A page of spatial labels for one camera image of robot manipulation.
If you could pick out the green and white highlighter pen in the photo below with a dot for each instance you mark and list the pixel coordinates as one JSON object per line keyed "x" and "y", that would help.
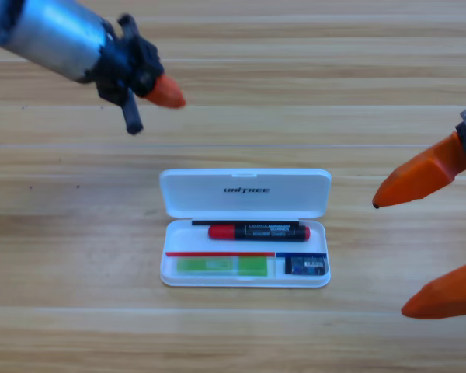
{"x": 217, "y": 266}

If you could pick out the small blue black eraser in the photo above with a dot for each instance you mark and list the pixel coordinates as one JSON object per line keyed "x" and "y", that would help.
{"x": 307, "y": 266}

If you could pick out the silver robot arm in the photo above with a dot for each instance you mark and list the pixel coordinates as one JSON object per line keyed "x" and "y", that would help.
{"x": 54, "y": 39}

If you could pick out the black marker with red cap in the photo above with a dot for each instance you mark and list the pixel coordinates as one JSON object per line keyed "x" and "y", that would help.
{"x": 256, "y": 232}

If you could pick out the white Unitree pencil case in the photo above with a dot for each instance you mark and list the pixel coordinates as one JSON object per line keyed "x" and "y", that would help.
{"x": 244, "y": 202}

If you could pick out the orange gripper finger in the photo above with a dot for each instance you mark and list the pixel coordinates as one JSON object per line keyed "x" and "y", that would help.
{"x": 446, "y": 295}

